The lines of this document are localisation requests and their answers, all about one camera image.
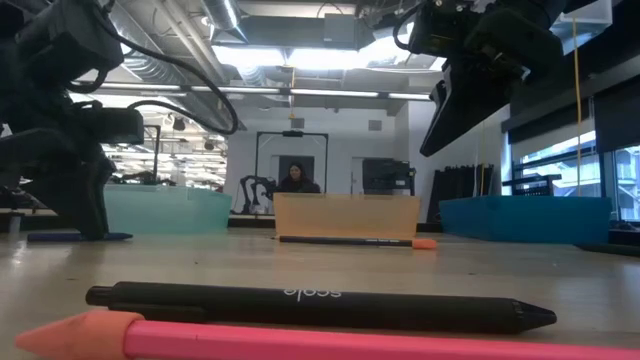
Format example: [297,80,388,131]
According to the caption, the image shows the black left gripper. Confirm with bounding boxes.
[0,127,118,242]

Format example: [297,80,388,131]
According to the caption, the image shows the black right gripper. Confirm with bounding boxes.
[418,8,566,158]

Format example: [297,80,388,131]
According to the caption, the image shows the blue crayon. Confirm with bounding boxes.
[26,230,135,244]

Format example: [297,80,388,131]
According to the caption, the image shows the navy pencil orange eraser cap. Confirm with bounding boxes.
[277,234,439,251]

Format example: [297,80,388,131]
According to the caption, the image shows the black pen white scale print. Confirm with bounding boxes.
[84,280,559,336]

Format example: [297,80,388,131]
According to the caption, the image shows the pink pencil with eraser cap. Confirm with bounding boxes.
[13,308,640,360]

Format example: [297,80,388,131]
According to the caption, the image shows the black folded panels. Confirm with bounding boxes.
[429,163,496,224]

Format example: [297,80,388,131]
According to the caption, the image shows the translucent teal plastic bin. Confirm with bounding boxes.
[103,183,234,235]

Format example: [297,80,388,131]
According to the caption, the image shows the black equipment cabinet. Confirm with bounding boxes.
[361,157,417,197]

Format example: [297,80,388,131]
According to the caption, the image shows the black metal rack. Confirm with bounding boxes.
[501,173,564,197]

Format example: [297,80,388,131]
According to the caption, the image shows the long ceiling light bar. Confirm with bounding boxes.
[69,79,434,104]

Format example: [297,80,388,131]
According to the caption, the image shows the blue plastic bin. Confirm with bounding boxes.
[438,194,614,246]

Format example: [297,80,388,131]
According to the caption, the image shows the translucent orange plastic bin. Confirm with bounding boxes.
[272,193,422,240]

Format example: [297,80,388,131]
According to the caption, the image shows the black window blind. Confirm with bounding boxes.
[502,47,640,154]

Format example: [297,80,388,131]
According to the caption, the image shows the person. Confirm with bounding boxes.
[276,162,322,195]

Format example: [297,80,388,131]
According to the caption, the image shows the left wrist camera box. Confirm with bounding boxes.
[74,102,146,147]

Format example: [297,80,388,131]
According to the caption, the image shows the black background rig frame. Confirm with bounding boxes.
[143,123,162,184]
[254,130,330,195]

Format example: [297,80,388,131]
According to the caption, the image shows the yellow hanging cable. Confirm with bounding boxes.
[571,17,584,197]

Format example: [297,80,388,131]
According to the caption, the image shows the silver corrugated ventilation duct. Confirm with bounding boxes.
[112,9,236,134]

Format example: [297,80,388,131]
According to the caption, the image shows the silver rectangular air duct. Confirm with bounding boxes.
[559,0,614,54]

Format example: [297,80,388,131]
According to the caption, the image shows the black left camera cable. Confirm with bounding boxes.
[92,0,240,137]

